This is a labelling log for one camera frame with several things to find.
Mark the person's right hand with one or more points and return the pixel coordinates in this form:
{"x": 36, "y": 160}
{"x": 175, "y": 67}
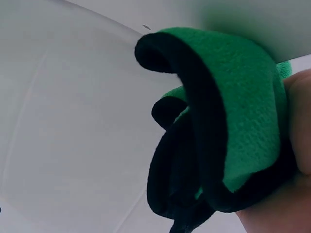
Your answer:
{"x": 286, "y": 206}

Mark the green and black cloth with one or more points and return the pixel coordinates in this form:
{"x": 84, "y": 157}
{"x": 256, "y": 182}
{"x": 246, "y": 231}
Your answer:
{"x": 233, "y": 102}

